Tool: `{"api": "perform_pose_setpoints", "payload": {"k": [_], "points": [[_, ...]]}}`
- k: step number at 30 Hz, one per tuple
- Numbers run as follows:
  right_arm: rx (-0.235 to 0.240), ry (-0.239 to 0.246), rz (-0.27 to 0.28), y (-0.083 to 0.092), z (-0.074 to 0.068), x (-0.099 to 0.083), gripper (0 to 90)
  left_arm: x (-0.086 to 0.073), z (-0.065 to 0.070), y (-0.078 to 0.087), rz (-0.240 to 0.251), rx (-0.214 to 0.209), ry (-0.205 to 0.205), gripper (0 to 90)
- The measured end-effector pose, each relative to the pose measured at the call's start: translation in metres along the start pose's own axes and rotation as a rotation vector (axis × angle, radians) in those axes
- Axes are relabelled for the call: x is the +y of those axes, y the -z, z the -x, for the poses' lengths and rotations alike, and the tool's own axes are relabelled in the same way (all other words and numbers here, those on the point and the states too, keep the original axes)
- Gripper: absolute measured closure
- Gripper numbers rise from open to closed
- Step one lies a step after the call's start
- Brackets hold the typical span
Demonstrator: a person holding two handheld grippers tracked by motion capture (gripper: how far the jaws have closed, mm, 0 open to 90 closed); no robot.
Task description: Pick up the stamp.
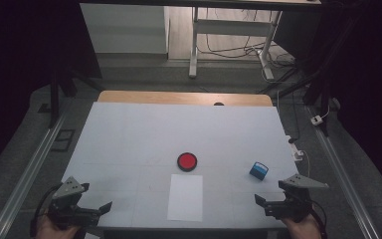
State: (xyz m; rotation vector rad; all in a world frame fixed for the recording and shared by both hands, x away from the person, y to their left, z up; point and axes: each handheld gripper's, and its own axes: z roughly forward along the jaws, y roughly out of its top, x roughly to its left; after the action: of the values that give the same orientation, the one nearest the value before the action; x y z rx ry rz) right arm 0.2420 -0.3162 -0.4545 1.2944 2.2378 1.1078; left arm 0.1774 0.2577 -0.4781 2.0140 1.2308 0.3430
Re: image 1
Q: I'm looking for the hand-held gripper black cable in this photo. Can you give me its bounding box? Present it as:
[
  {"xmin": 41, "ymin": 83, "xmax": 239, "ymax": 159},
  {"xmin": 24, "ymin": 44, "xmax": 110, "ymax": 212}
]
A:
[
  {"xmin": 306, "ymin": 198, "xmax": 328, "ymax": 239},
  {"xmin": 29, "ymin": 182, "xmax": 64, "ymax": 238}
]

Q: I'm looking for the person's right hand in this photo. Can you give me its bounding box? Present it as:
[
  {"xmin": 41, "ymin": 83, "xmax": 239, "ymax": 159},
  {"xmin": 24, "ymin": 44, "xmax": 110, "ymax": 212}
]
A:
[{"xmin": 280, "ymin": 213, "xmax": 322, "ymax": 239}]

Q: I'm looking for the person's left hand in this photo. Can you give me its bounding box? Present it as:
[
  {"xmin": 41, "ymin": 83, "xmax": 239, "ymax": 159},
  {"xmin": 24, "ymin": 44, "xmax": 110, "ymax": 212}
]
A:
[{"xmin": 34, "ymin": 215, "xmax": 81, "ymax": 239}]

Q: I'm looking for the left hand-held gripper black cable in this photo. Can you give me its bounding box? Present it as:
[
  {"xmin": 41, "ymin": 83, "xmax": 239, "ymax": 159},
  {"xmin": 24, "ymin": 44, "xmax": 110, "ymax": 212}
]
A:
[{"xmin": 29, "ymin": 182, "xmax": 64, "ymax": 238}]

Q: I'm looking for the round red ink pad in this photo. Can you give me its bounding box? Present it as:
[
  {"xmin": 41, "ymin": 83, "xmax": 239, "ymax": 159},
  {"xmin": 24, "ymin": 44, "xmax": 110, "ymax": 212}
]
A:
[{"xmin": 176, "ymin": 151, "xmax": 199, "ymax": 172}]

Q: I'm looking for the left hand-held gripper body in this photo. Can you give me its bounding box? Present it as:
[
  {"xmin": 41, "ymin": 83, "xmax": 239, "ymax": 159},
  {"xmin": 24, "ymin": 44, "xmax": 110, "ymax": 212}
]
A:
[{"xmin": 48, "ymin": 176, "xmax": 101, "ymax": 230}]

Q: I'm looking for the white cabinet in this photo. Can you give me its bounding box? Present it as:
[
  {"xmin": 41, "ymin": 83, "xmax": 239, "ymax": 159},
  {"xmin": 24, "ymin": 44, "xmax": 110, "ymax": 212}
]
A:
[{"xmin": 80, "ymin": 3, "xmax": 170, "ymax": 55}]

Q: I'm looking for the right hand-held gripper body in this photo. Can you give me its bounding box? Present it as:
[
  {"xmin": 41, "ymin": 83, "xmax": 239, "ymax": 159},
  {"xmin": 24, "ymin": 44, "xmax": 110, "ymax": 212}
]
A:
[{"xmin": 265, "ymin": 173, "xmax": 330, "ymax": 223}]

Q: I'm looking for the white-legged desk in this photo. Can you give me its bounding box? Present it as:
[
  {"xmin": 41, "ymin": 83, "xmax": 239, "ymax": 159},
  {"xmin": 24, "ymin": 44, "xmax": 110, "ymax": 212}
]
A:
[{"xmin": 79, "ymin": 0, "xmax": 322, "ymax": 81}]

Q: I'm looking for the white table cover board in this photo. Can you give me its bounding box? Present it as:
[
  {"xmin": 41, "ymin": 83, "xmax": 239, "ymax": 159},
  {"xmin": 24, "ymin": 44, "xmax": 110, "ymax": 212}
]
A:
[{"xmin": 60, "ymin": 102, "xmax": 300, "ymax": 230}]

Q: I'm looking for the black metal stand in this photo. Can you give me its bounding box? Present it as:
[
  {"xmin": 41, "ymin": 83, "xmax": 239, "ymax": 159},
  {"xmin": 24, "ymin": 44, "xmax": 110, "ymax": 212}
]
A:
[
  {"xmin": 302, "ymin": 66, "xmax": 333, "ymax": 137},
  {"xmin": 48, "ymin": 66, "xmax": 104, "ymax": 129}
]

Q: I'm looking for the tangle of black floor cables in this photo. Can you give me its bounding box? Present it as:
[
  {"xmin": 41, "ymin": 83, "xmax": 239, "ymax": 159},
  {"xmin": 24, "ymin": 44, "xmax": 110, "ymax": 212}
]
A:
[{"xmin": 197, "ymin": 8, "xmax": 297, "ymax": 86}]

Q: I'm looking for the right hand-held gripper black cable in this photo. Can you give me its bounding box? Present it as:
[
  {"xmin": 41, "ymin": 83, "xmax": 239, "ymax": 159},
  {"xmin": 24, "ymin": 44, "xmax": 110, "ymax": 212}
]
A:
[{"xmin": 306, "ymin": 198, "xmax": 328, "ymax": 239}]

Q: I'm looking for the white power strip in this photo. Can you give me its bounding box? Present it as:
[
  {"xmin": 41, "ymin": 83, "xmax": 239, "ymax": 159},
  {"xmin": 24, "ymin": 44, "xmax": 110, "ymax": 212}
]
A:
[{"xmin": 285, "ymin": 133, "xmax": 304, "ymax": 162}]

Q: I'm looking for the white paper sheet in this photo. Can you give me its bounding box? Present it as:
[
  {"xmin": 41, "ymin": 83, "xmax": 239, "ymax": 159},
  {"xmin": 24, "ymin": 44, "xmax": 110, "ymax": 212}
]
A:
[{"xmin": 166, "ymin": 173, "xmax": 204, "ymax": 223}]

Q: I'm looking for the blue stamp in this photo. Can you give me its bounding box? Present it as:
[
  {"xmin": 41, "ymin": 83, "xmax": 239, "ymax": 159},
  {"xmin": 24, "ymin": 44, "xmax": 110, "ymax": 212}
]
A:
[{"xmin": 249, "ymin": 161, "xmax": 270, "ymax": 181}]

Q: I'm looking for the aluminium floor rail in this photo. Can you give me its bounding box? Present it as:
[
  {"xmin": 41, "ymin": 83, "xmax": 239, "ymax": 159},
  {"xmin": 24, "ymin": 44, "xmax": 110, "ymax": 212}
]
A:
[
  {"xmin": 0, "ymin": 109, "xmax": 71, "ymax": 239},
  {"xmin": 306, "ymin": 106, "xmax": 381, "ymax": 239}
]

